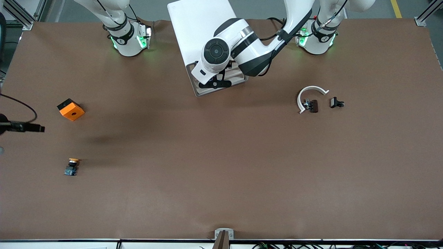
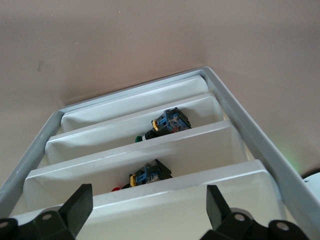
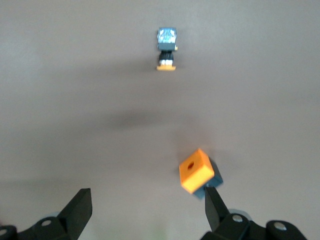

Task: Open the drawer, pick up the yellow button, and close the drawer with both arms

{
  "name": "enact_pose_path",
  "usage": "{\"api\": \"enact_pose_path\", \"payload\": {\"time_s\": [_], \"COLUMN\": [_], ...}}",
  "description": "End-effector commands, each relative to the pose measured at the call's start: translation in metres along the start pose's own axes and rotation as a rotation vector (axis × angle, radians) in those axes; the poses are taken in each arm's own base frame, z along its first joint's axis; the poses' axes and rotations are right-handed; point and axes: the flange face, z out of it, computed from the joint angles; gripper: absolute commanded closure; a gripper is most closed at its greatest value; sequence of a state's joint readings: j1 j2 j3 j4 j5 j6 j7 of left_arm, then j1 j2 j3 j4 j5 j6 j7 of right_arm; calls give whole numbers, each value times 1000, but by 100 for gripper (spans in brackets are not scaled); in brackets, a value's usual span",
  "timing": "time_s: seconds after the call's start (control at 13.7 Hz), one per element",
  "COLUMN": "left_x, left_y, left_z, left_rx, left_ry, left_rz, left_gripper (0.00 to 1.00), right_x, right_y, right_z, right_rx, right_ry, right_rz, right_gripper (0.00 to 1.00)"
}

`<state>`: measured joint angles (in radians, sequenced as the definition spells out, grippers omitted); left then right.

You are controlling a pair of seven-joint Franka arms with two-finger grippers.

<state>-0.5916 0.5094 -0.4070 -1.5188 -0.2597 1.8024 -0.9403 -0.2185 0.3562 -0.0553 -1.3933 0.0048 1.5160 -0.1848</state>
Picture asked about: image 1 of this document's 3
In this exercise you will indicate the white curved plastic piece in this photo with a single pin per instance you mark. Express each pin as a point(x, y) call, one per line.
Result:
point(313, 88)

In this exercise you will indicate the orange black button box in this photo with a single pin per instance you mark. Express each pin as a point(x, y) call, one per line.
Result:
point(72, 112)

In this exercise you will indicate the yellow floor tape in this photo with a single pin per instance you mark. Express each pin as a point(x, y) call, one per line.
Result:
point(396, 8)

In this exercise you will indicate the white table edge rail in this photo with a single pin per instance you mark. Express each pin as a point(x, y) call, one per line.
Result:
point(52, 245)

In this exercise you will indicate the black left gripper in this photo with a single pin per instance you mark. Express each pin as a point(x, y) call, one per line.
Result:
point(229, 64)

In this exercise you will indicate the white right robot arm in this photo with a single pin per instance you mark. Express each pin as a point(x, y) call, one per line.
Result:
point(126, 45)

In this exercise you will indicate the aluminium frame post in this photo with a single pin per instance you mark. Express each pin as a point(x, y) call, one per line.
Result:
point(17, 14)
point(420, 21)
point(41, 10)

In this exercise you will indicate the brown table cover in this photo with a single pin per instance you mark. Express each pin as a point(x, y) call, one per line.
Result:
point(221, 166)

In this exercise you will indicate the black small component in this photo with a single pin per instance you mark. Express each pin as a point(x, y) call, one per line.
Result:
point(334, 102)

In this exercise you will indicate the yellow push button blue contacts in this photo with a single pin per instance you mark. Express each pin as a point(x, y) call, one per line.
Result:
point(71, 167)

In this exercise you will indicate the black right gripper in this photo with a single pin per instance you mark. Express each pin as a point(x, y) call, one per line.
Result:
point(4, 127)

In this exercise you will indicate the dark brown small component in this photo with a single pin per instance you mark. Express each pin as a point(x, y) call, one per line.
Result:
point(314, 106)

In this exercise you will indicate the grey metal edge bracket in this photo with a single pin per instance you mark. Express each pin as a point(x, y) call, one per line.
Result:
point(231, 235)

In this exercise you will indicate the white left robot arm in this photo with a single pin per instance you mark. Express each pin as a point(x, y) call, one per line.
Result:
point(256, 52)

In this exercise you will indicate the brown vertical post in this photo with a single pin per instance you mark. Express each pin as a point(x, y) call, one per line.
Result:
point(221, 242)

